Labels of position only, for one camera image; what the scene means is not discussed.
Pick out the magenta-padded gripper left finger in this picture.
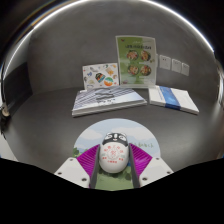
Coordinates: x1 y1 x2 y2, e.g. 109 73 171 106
54 143 101 190

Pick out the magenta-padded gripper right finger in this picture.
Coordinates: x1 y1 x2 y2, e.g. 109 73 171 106
128 143 175 189

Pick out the white panda-print computer mouse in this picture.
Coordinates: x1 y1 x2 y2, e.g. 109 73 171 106
98 131 130 174

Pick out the round landscape-print mouse pad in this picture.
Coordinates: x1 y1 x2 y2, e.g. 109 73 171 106
72 118 162 192

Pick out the grey cover book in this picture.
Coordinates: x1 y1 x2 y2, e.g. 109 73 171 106
71 85 148 118

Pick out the white book with blue band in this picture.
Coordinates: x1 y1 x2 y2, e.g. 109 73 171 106
148 85 200 116

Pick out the white sticker-print card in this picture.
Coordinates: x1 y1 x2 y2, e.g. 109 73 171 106
82 62 120 91

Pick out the green food poster stand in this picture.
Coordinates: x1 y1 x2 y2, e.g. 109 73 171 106
115 35 158 88

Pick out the white ceiling light strip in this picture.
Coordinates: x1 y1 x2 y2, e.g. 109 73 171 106
0 0 215 79

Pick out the white wall socket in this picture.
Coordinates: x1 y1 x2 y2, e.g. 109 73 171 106
171 58 183 74
181 62 191 77
158 54 172 71

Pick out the dark wall panel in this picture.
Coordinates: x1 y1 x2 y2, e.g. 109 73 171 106
2 63 34 108

